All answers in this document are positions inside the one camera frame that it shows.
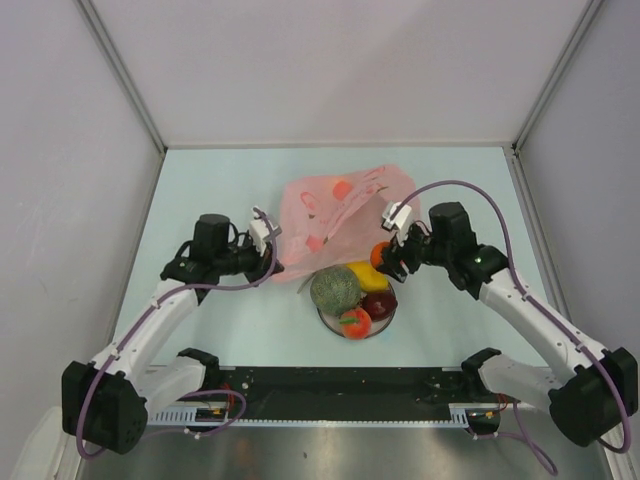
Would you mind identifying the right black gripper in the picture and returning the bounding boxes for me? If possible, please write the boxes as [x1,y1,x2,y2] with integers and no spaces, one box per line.
[376,220,451,284]

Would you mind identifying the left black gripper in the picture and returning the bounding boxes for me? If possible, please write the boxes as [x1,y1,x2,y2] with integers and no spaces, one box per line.
[214,232,283,287]

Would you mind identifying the orange fake tangerine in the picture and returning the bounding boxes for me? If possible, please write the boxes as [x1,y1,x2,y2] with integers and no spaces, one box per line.
[369,241,390,269]

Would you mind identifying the green netted fake melon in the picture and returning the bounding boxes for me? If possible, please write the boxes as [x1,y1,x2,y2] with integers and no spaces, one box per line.
[297,264,361,317]

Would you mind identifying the yellow fake mango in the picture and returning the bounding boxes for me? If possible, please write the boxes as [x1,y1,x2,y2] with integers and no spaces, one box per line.
[347,261,389,293]

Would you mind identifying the pink plastic bag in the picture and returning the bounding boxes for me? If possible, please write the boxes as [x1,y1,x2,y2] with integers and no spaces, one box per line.
[274,164,416,283]

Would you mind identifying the dark red fake apple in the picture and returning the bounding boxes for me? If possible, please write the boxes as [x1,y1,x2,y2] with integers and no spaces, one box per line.
[360,291,398,322]

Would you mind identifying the orange fake peach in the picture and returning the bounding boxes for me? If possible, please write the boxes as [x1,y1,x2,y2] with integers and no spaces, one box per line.
[339,307,372,340]

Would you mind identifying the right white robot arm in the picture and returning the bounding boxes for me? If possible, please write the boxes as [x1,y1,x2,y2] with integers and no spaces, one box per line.
[372,202,639,447]

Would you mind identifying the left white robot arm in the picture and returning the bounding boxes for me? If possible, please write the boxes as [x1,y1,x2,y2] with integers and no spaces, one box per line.
[61,208,284,459]

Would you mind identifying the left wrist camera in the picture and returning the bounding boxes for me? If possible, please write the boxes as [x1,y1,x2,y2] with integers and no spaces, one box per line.
[248,206,282,255]

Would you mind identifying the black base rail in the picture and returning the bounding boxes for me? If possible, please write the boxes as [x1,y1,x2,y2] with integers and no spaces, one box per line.
[195,367,514,423]

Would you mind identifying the white cable duct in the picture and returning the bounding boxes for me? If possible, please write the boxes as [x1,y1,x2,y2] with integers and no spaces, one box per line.
[148,406,230,426]

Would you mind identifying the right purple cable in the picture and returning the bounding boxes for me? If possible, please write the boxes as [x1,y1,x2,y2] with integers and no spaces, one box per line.
[387,179,634,476]

